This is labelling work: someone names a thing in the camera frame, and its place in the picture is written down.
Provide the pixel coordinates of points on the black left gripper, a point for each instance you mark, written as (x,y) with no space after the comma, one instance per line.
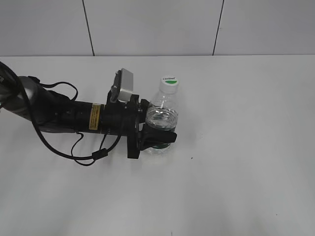
(123,119)

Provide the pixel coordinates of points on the clear Cestbon water bottle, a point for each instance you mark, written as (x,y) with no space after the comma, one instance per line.
(162,113)

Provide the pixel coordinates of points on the white Cestbon bottle cap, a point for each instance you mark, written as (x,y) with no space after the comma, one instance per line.
(169,84)

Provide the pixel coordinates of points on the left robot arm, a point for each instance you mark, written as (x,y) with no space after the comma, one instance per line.
(47,110)

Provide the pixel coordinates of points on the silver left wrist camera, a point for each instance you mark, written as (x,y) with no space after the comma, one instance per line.
(122,88)

